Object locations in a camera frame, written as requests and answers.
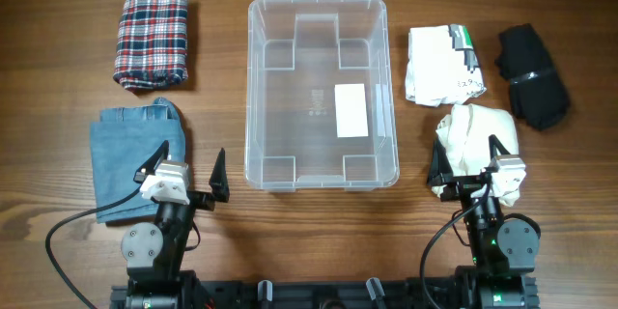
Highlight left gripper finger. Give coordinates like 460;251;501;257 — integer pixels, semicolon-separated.
209;148;230;203
134;140;169;178

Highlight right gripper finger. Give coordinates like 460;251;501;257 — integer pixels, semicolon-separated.
427;138;454;187
489;134;510;159

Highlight cream cloth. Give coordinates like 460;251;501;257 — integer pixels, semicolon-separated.
431;104;520;199

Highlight black garment with tape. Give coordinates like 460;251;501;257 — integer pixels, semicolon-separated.
495;23;571;131

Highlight white printed shirt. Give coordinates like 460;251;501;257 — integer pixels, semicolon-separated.
405;23;486;107

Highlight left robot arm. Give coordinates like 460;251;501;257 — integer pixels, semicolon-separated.
110;141;230;309

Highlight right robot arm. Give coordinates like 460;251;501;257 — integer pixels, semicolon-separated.
419;135;542;308

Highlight white label in container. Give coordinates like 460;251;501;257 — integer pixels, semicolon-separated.
334;84;369;138

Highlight clear plastic storage container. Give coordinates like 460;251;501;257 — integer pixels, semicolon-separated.
244;0;400;192

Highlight folded blue denim jeans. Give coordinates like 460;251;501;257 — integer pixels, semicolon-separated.
90;98;186;208

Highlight red navy plaid folded cloth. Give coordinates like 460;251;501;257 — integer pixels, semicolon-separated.
113;0;188;91

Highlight right black cable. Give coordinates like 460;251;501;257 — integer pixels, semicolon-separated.
418;178;493;309

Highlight black cable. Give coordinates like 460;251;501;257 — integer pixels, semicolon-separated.
44;185;146;309
418;178;493;309

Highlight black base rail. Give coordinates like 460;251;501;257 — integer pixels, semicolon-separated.
109;277;538;309

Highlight left black cable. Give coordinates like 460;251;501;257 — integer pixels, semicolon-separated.
44;185;146;309

